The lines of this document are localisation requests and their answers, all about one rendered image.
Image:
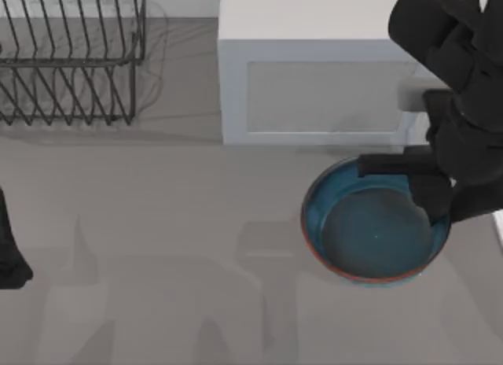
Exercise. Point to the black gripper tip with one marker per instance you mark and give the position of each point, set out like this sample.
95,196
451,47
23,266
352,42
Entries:
9,255

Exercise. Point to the blue bowl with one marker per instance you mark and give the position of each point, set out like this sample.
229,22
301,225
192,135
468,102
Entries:
365,239

